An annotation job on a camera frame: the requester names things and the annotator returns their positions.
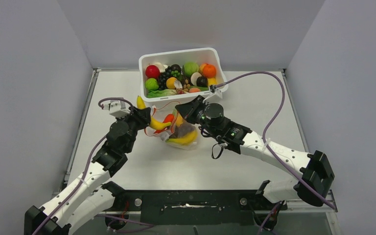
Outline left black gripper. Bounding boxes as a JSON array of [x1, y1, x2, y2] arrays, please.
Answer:
[[116, 106, 150, 153]]

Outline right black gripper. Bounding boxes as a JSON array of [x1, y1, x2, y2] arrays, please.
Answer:
[[176, 95, 219, 139]]

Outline single yellow toy banana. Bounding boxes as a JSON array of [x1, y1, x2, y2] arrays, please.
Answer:
[[137, 96, 172, 131]]

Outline dark purple toy grapes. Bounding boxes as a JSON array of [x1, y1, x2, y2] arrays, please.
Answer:
[[173, 122, 195, 139]]

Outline toy carrot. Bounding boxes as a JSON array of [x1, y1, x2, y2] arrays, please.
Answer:
[[154, 109, 179, 134]]

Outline clear orange-zip bag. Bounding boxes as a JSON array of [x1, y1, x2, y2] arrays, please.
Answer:
[[144, 101, 199, 150]]

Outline yellow toy banana bunch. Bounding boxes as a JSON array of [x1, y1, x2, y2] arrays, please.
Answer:
[[165, 130, 198, 145]]

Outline yellow toy bell pepper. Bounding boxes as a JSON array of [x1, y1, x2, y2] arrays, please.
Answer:
[[175, 114, 184, 127]]

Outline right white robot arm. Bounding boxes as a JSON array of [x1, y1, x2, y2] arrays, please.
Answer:
[[175, 95, 335, 209]]

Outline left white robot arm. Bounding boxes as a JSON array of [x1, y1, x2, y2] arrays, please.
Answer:
[[24, 108, 151, 235]]

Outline white plastic food bin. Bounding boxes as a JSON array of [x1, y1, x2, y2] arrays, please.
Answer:
[[138, 47, 229, 109]]

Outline toy peach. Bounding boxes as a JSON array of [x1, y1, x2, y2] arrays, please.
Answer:
[[189, 87, 201, 93]]

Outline white toy mushroom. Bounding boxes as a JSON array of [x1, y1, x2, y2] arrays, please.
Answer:
[[174, 80, 183, 90]]

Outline green toy leaf vegetable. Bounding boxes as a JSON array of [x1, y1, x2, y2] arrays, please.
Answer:
[[146, 89, 177, 98]]

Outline dark toy eggplant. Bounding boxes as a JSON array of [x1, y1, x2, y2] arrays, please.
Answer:
[[196, 76, 208, 87]]

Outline yellow toy lemon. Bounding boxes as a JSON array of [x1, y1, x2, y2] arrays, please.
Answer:
[[166, 77, 178, 89]]

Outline yellow toy fruit slice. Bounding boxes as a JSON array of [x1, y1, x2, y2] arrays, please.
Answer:
[[207, 77, 217, 86]]

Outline black toy grapes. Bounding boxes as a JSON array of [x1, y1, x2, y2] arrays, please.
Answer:
[[158, 64, 182, 90]]

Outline green toy cabbage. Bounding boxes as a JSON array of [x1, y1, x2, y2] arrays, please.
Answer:
[[183, 62, 199, 77]]

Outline orange toy tangerine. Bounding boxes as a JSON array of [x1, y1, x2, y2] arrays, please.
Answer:
[[202, 64, 217, 78]]

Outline red toy apple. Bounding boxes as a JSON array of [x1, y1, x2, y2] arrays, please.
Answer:
[[145, 65, 161, 79]]

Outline white toy garlic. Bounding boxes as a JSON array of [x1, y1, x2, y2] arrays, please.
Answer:
[[153, 62, 167, 73]]

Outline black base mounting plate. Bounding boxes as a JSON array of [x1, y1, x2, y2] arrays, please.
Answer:
[[106, 183, 287, 230]]

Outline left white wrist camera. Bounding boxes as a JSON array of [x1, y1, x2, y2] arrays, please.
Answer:
[[102, 100, 130, 118]]

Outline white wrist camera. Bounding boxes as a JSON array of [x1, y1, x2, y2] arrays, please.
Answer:
[[203, 88, 223, 104], [102, 100, 130, 118]]

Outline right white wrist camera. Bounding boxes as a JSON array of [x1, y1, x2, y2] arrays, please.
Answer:
[[203, 88, 223, 104]]

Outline aluminium table frame rail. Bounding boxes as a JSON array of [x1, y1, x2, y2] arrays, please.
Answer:
[[39, 68, 99, 235]]

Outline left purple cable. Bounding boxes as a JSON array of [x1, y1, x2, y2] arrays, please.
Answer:
[[30, 97, 134, 235]]

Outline purple cable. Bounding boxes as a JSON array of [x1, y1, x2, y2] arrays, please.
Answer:
[[211, 71, 336, 211], [30, 97, 134, 235]]

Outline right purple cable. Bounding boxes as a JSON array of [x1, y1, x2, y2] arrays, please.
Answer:
[[211, 71, 336, 211]]

